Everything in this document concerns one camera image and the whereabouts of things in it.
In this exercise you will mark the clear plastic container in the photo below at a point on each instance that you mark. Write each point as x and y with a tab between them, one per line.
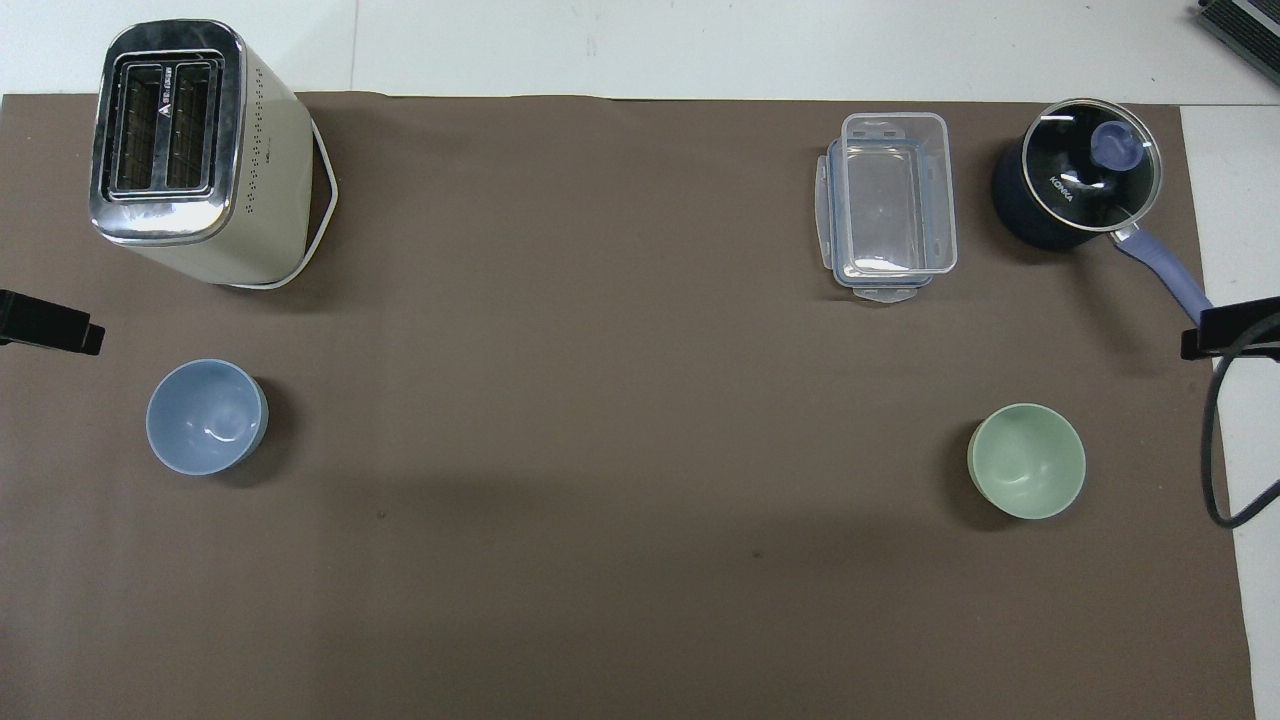
895	200

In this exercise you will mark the cream two-slot toaster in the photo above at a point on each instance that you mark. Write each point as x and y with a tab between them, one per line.
270	180

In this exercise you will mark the dark blue saucepan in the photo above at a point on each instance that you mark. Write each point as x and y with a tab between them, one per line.
1030	225

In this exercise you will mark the clear container lid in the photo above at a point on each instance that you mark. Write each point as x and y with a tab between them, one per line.
824	200

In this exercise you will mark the black stand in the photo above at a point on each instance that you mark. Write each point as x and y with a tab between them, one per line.
1235	330
45	323

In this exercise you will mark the grey ribbed device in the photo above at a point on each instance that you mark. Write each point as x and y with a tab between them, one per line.
1245	25

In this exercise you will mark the blue bowl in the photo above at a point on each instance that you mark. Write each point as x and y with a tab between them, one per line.
205	417

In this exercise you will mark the glass saucepan lid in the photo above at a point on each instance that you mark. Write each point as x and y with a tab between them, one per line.
1095	165

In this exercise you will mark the green bowl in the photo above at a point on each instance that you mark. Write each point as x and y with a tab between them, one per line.
1028	462

